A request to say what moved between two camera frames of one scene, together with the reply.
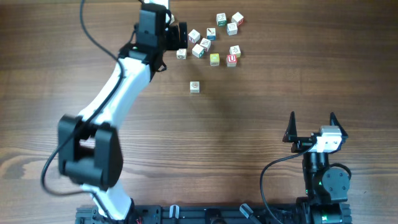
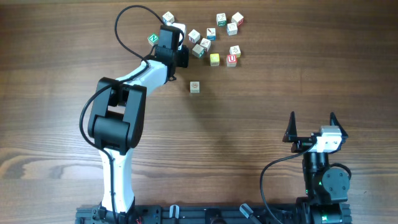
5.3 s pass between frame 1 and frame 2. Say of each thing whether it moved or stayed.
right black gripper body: stayed
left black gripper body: moved
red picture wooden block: stayed
